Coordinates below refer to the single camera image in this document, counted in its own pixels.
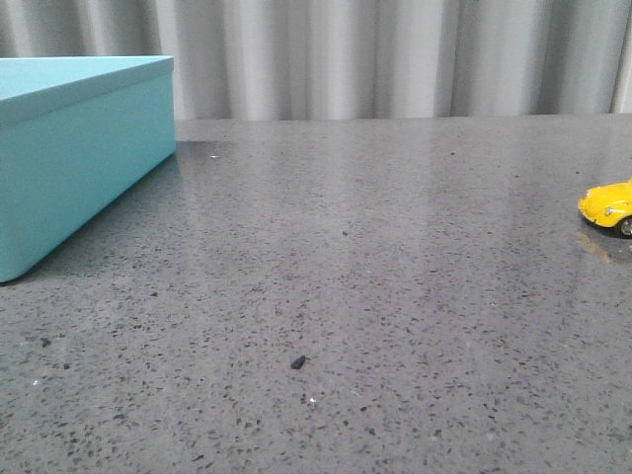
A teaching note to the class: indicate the grey pleated curtain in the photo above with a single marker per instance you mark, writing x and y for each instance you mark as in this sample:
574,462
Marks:
273,60

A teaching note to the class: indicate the yellow toy beetle car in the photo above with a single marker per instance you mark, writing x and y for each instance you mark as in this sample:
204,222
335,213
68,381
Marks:
609,206

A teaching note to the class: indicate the light blue storage box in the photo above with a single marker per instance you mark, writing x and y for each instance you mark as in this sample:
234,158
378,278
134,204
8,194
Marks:
76,132

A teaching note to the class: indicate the small black debris piece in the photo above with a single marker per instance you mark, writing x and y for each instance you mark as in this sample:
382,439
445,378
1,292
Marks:
298,362

